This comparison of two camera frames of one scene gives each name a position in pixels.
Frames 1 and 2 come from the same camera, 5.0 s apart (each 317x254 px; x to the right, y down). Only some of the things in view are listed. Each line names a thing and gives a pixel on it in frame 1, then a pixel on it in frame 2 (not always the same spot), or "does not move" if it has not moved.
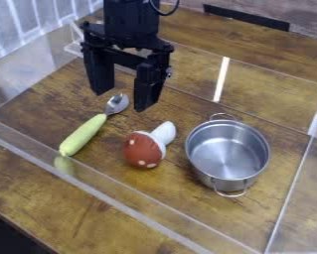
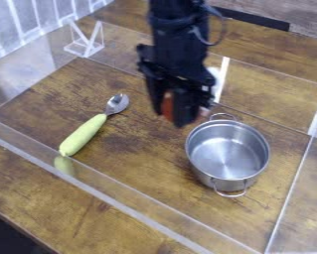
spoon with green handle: (118, 103) does not move
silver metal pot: (227, 153) does not move
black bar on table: (246, 17) does not move
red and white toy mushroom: (144, 147) to (168, 107)
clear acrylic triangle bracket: (75, 47) does not move
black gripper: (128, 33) to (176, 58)
